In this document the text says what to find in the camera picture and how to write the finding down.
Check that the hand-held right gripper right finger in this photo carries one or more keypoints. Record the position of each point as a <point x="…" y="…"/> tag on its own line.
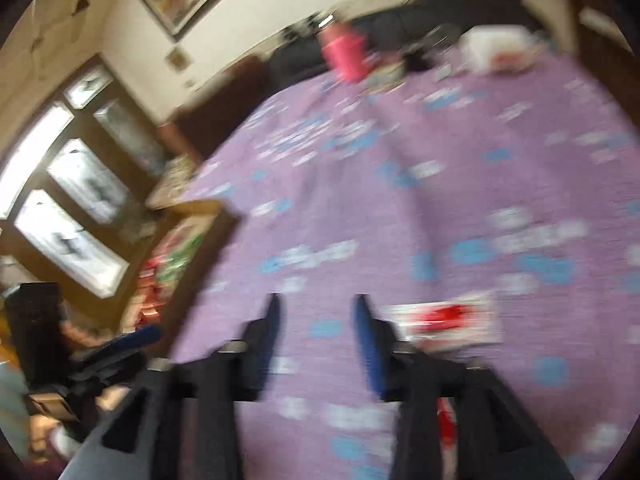
<point x="372" y="355"/>

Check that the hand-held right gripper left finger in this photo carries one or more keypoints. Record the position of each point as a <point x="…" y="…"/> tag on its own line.
<point x="265" y="345"/>

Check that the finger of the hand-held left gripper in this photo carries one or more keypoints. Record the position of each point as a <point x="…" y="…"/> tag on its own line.
<point x="135" y="337"/>

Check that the pile of mixed snacks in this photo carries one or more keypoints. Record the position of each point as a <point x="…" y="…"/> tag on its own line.
<point x="165" y="270"/>

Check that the cardboard box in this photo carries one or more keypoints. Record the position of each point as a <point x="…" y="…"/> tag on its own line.
<point x="220" y="215"/>

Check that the dark rectangular object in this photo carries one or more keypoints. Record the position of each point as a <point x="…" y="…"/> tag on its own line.
<point x="35" y="335"/>

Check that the wooden glazed door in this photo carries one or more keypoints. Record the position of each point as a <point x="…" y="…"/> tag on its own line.
<point x="75" y="185"/>

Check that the dark wooden furniture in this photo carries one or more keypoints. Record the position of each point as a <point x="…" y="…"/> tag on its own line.
<point x="215" y="105"/>

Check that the brown paper envelope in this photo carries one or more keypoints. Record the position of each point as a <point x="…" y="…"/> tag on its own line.
<point x="385" y="75"/>

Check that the pink bottle with knitted sleeve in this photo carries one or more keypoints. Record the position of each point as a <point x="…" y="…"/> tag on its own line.
<point x="345" y="52"/>

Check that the white plastic jar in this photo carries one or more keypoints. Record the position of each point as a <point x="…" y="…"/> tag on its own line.
<point x="495" y="50"/>

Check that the black sofa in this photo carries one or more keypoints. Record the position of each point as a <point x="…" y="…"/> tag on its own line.
<point x="390" y="25"/>

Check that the white flat box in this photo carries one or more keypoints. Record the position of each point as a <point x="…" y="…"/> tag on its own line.
<point x="600" y="20"/>

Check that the small wall plaque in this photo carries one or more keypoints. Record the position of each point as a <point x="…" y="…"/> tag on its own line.
<point x="177" y="58"/>

